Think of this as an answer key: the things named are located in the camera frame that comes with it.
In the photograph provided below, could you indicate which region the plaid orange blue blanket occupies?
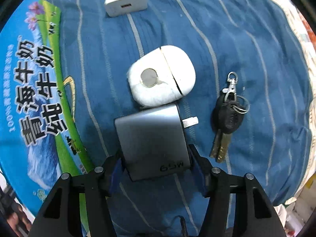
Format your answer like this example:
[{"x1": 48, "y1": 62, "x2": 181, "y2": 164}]
[{"x1": 271, "y1": 0, "x2": 315, "y2": 205}]

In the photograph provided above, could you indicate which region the grey 65w charger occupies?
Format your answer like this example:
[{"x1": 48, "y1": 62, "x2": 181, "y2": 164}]
[{"x1": 115, "y1": 103, "x2": 199, "y2": 182}]

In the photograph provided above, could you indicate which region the blue cardboard milk box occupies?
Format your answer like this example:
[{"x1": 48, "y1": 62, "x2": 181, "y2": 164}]
[{"x1": 1, "y1": 0, "x2": 93, "y2": 214}]

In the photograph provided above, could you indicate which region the black key bunch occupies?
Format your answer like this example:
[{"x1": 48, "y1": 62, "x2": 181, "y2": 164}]
[{"x1": 210, "y1": 72, "x2": 250, "y2": 163}]

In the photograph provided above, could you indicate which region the blue striped bed cover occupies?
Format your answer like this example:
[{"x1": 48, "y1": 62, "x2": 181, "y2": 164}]
[{"x1": 48, "y1": 0, "x2": 315, "y2": 236}]

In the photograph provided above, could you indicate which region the black cable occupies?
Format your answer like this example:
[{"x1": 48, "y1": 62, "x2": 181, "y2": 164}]
[{"x1": 172, "y1": 215, "x2": 188, "y2": 237}]

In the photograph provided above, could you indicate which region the white earbuds case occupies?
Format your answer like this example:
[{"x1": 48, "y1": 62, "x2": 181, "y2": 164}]
[{"x1": 127, "y1": 45, "x2": 196, "y2": 108}]

